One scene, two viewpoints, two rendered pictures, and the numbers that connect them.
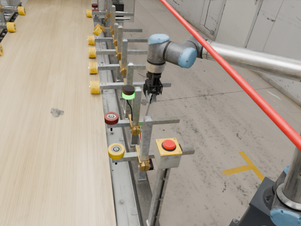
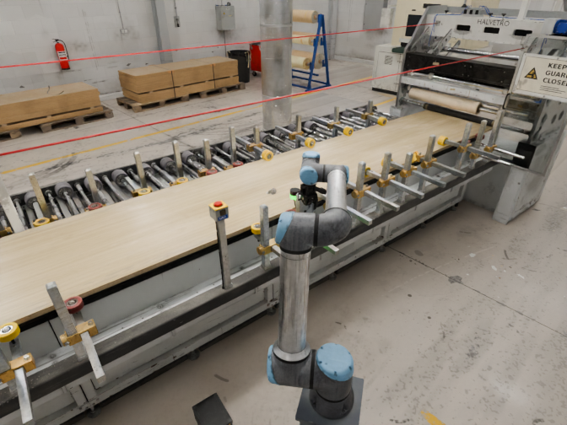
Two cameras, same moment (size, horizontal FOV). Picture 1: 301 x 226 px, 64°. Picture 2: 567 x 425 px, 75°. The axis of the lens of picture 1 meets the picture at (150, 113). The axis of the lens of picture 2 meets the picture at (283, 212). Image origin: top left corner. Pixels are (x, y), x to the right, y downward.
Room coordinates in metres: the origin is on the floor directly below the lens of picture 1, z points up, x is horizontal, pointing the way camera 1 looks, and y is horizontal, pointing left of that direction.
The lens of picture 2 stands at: (0.31, -1.60, 2.12)
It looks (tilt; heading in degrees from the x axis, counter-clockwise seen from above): 32 degrees down; 70
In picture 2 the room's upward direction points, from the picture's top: straight up
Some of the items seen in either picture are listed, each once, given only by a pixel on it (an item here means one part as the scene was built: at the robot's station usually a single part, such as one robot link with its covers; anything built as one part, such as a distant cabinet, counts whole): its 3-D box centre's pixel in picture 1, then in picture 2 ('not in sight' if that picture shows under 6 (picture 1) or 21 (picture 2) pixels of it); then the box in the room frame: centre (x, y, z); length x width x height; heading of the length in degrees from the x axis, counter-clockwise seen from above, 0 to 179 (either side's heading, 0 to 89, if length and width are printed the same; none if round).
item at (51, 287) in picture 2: not in sight; (69, 326); (-0.17, -0.29, 0.90); 0.04 x 0.04 x 0.48; 17
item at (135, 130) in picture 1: (133, 124); not in sight; (1.05, 0.09, 0.85); 0.14 x 0.06 x 0.05; 17
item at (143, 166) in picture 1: (142, 158); (268, 246); (0.81, 0.01, 0.84); 0.14 x 0.06 x 0.05; 17
